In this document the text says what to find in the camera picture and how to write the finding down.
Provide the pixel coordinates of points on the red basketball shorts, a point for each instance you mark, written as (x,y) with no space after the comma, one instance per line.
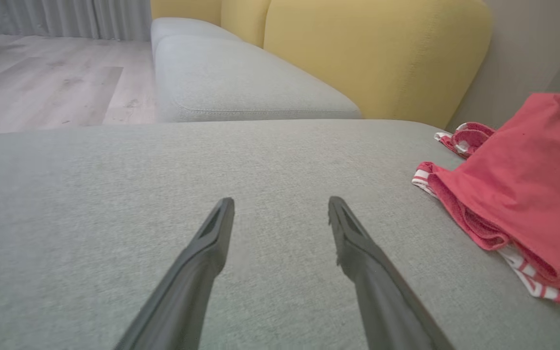
(474,136)

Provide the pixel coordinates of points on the narrow yellow sofa back cushion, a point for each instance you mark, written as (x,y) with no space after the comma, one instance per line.
(243,19)

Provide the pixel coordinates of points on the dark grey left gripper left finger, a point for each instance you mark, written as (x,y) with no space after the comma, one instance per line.
(187,291)

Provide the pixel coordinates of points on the yellow sofa end cushion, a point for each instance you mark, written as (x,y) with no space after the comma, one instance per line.
(187,8)

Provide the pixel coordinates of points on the grey pleated curtain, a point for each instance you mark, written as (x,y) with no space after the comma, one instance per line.
(66,17)

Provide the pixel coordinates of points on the large grey sofa ottoman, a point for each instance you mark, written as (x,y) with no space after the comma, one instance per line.
(212,170)

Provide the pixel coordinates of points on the short grey sofa seat cushion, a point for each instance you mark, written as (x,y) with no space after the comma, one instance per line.
(178,29)

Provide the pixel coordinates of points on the red white basketball jersey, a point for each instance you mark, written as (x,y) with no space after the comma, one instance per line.
(528,184)

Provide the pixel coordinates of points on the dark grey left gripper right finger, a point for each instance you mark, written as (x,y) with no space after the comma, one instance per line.
(382,301)

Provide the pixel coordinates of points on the wide yellow sofa back cushion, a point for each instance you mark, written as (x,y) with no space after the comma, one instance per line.
(382,58)

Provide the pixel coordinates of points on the long grey sofa seat cushion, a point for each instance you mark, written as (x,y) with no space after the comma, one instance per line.
(236,78)

